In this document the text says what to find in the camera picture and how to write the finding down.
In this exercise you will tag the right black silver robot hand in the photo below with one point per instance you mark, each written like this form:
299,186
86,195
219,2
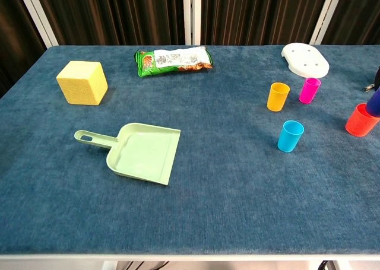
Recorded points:
378,77

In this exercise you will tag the dark blue plastic cup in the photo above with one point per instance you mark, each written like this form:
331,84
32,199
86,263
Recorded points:
374,104

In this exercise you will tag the magenta plastic cup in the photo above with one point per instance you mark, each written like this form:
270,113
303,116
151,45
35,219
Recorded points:
308,92

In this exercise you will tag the yellow-orange plastic cup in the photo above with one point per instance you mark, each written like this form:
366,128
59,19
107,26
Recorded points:
277,99

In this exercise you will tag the cyan plastic cup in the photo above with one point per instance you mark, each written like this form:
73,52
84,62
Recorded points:
289,139

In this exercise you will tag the red-orange plastic cup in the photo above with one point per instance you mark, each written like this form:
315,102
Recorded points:
357,123

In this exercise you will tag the dark brown curtain panel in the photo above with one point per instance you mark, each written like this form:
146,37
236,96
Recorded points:
15,29
261,15
112,15
356,15

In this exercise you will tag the white oval plastic base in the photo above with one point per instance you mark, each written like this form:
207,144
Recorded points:
305,57

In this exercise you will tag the blue fabric table mat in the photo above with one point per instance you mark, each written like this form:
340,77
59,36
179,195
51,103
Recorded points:
207,151

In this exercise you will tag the green snack bag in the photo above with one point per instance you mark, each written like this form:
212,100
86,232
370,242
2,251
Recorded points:
172,60

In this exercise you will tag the light green plastic dustpan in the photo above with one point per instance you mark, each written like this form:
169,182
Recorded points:
142,154

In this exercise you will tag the yellow foam cube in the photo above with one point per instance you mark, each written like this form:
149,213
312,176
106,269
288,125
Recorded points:
81,84

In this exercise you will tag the white upright frame post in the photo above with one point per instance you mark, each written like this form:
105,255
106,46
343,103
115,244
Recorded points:
37,15
192,15
325,15

